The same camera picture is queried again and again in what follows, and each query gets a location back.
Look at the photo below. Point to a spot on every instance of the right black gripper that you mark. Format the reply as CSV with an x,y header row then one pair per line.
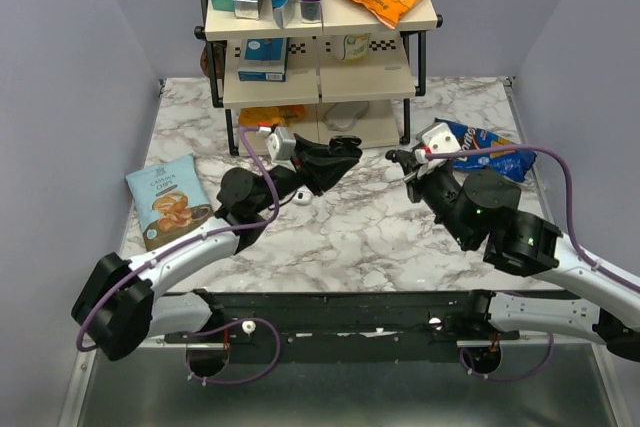
x,y
413,186

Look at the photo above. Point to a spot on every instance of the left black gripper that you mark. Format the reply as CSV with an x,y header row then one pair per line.
x,y
317,169

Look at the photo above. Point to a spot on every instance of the white earbud charging case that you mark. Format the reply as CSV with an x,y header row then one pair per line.
x,y
302,198

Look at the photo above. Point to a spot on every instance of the black earbud charging case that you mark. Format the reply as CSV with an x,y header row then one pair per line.
x,y
345,146

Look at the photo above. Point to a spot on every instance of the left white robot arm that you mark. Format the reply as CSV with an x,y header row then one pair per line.
x,y
125,301

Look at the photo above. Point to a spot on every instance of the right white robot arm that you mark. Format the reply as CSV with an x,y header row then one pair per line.
x,y
482,212

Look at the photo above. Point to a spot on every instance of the orange snack bag bottom shelf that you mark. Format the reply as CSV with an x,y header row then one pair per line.
x,y
260,122

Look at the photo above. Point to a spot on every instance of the beige three-tier shelf rack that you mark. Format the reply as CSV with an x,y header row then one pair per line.
x,y
392,73

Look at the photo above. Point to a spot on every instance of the blue white box middle shelf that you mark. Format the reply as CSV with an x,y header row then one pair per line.
x,y
263,60

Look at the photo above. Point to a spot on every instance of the cream printed mug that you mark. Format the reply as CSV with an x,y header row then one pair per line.
x,y
349,48

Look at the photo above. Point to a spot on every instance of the cassava chips bag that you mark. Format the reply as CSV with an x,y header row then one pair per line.
x,y
170,201

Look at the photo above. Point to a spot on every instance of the brown object behind rack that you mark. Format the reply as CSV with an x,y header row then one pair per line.
x,y
208,61

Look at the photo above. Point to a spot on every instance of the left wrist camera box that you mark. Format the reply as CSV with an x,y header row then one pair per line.
x,y
279,141

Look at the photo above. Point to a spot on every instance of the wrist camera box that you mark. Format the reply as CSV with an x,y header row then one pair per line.
x,y
437,139
279,141

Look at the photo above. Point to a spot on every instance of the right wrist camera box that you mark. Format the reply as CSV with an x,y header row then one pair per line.
x,y
437,139

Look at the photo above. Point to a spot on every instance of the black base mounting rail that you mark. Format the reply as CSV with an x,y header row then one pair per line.
x,y
345,327

